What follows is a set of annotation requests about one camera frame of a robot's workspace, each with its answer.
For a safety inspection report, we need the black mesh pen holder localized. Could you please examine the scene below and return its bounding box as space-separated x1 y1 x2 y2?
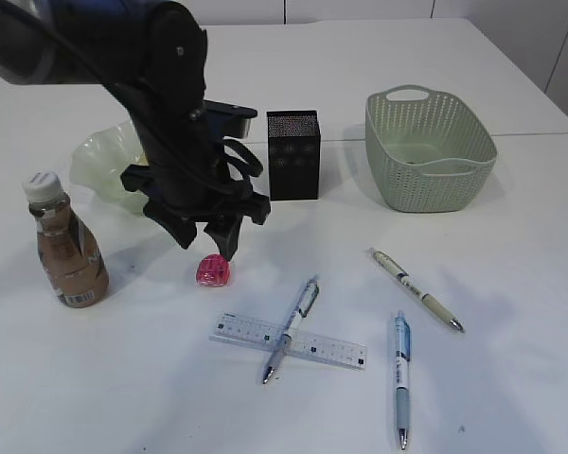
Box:
266 110 321 201

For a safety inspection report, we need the blue white gel pen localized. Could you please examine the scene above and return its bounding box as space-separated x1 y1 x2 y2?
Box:
394 310 411 450

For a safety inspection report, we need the cream ballpoint pen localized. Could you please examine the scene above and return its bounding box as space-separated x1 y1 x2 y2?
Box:
367 248 465 333

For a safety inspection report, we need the clear plastic ruler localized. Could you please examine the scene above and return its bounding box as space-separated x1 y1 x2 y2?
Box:
211 313 367 370

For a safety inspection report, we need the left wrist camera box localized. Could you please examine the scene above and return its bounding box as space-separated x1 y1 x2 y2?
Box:
204 100 258 140

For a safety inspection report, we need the green plastic woven basket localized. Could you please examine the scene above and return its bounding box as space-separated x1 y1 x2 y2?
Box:
365 85 498 213

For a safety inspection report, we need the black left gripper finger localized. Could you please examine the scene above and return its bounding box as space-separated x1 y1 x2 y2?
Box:
204 216 241 261
144 210 197 250

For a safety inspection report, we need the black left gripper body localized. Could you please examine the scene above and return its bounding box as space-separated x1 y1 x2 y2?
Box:
121 94 271 225

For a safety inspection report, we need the green wavy glass plate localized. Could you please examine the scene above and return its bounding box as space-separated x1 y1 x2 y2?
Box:
69 120 149 216

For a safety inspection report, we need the brown Nescafe coffee bottle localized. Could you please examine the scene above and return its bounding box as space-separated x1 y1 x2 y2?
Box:
22 171 109 308

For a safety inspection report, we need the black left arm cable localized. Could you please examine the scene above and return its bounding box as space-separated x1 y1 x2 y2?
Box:
0 0 265 195

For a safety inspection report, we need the pink pencil sharpener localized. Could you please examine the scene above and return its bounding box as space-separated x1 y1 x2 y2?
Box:
195 253 232 288

